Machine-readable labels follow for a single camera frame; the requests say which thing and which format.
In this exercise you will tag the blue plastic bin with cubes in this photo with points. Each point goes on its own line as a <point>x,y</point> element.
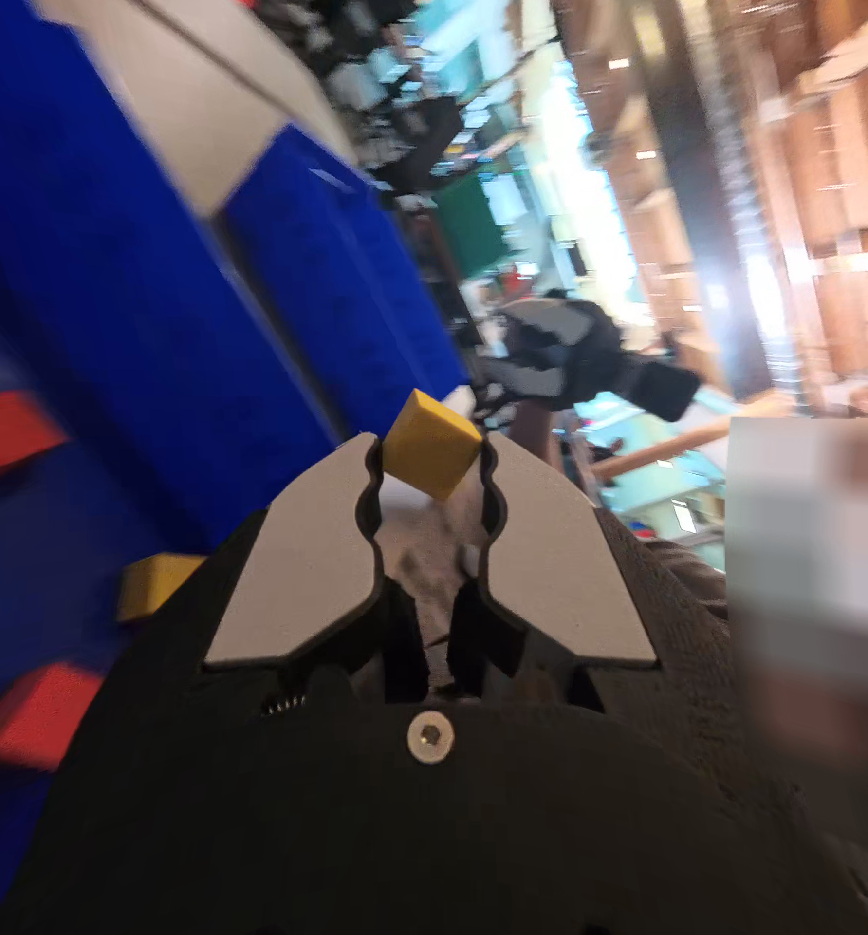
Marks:
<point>346,277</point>

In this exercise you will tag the yellow wooden cube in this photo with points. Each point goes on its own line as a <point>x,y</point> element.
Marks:
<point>156,584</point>
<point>430,445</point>

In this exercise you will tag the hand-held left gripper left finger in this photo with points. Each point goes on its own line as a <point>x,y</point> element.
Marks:
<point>302,577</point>

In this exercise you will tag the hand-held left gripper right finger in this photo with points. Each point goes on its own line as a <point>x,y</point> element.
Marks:
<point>565,577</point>

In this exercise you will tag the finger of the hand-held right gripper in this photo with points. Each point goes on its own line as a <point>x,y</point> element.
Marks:
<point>550,321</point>
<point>529,380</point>

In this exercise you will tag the green mat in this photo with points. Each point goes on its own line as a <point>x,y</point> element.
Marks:
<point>477,226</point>

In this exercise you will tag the red wooden cube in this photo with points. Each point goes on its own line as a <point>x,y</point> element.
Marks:
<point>32,716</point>
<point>3,438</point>

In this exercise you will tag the person's right forearm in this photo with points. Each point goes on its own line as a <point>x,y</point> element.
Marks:
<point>540,431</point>

